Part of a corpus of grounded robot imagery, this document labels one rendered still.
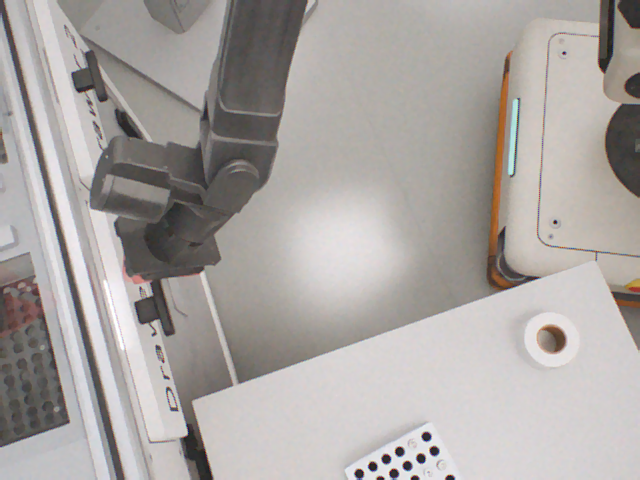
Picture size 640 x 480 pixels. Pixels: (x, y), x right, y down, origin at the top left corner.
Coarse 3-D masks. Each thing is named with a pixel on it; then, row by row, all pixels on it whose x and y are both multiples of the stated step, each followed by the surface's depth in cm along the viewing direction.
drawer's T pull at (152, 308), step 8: (160, 280) 80; (152, 288) 79; (160, 288) 79; (152, 296) 79; (160, 296) 79; (136, 304) 79; (144, 304) 79; (152, 304) 79; (160, 304) 79; (136, 312) 79; (144, 312) 79; (152, 312) 79; (160, 312) 78; (168, 312) 79; (144, 320) 78; (152, 320) 79; (160, 320) 78; (168, 320) 78; (168, 328) 78; (168, 336) 78
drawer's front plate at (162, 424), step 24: (96, 216) 80; (120, 240) 83; (120, 264) 79; (120, 288) 78; (144, 288) 87; (120, 312) 77; (144, 336) 79; (144, 360) 76; (144, 384) 75; (168, 384) 82; (144, 408) 74; (168, 408) 79; (168, 432) 75
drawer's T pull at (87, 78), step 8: (88, 56) 87; (96, 56) 88; (88, 64) 87; (96, 64) 87; (72, 72) 87; (80, 72) 87; (88, 72) 87; (96, 72) 87; (72, 80) 87; (80, 80) 87; (88, 80) 87; (96, 80) 86; (80, 88) 87; (88, 88) 87; (96, 88) 86; (104, 88) 87; (104, 96) 86
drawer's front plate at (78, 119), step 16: (48, 0) 89; (48, 16) 87; (64, 16) 95; (48, 32) 87; (64, 32) 92; (48, 48) 86; (64, 48) 89; (64, 64) 86; (80, 64) 95; (64, 80) 85; (64, 96) 84; (80, 96) 88; (64, 112) 84; (80, 112) 85; (96, 112) 95; (80, 128) 83; (80, 144) 83; (96, 144) 88; (80, 160) 82; (96, 160) 85; (80, 176) 82
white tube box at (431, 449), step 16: (416, 432) 85; (432, 432) 85; (384, 448) 84; (400, 448) 88; (432, 448) 88; (352, 464) 85; (368, 464) 87; (384, 464) 84; (400, 464) 84; (416, 464) 84; (432, 464) 84
